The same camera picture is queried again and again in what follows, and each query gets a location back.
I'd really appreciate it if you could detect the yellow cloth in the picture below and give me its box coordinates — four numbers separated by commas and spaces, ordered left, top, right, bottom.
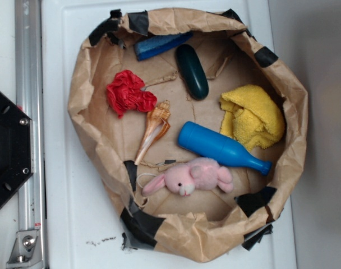
219, 85, 285, 151

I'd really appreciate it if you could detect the orange spiral seashell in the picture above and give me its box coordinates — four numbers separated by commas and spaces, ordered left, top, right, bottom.
135, 100, 170, 165

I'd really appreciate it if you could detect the brown paper bag bin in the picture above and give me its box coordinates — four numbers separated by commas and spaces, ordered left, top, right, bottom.
68, 8, 308, 262

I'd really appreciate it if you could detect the blue plastic bottle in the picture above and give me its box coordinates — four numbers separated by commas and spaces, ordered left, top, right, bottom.
178, 122, 272, 175

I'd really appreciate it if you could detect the pink plush bunny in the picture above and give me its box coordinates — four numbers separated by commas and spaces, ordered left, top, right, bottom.
142, 157, 234, 197

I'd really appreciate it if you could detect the red crumpled plastic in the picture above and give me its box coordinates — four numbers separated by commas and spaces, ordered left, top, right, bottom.
106, 70, 157, 119

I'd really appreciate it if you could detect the dark green oval case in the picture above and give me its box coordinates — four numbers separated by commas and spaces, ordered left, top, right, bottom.
176, 44, 209, 100

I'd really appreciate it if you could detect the blue sponge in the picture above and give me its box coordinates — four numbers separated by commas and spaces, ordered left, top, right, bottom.
134, 31, 193, 61

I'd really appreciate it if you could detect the aluminium extrusion rail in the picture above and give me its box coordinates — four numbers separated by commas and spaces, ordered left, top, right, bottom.
15, 1, 49, 268

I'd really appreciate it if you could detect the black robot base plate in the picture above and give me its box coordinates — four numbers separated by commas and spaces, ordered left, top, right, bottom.
0, 92, 33, 209

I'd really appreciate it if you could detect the metal corner bracket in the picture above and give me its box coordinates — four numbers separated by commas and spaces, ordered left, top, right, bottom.
6, 230, 44, 268

